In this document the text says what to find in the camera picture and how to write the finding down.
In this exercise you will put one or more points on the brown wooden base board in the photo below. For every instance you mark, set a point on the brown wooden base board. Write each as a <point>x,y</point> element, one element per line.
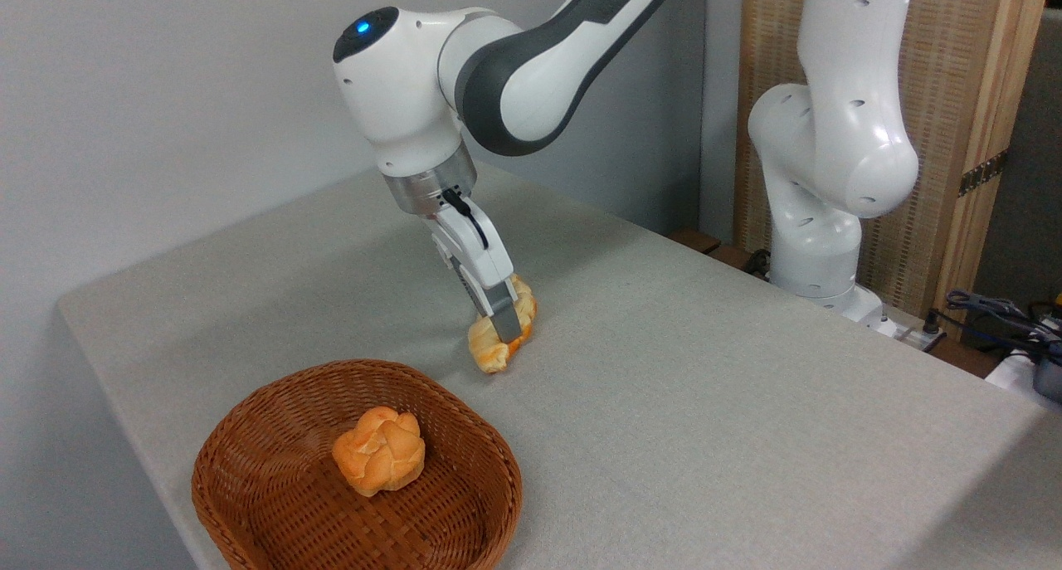
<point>705,245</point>

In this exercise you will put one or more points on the white cloth bundle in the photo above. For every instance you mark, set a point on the white cloth bundle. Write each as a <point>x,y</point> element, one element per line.
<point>1016,375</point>

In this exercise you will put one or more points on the metal screen hinge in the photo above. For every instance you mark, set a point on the metal screen hinge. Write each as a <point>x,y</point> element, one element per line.
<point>983,173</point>

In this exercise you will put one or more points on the long bread roll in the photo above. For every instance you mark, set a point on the long bread roll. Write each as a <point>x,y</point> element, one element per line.
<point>491,354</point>

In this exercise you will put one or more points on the grey tablecloth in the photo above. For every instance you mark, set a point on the grey tablecloth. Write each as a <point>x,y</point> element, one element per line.
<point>705,437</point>

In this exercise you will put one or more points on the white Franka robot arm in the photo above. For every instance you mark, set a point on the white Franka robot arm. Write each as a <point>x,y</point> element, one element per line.
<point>830,155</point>

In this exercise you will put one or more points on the woven wooden folding screen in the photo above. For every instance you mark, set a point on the woven wooden folding screen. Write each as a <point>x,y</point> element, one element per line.
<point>962,72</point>

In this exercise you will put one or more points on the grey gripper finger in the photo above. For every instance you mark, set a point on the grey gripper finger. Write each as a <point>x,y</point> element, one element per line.
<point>506,317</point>
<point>473,292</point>

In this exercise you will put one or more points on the brown wicker basket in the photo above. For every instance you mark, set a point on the brown wicker basket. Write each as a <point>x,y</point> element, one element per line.
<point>274,487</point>

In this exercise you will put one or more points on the round knotted bread roll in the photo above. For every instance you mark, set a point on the round knotted bread roll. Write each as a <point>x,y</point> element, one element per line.
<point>380,452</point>

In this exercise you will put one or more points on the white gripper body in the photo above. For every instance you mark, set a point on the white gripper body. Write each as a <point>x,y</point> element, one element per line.
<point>481,250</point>

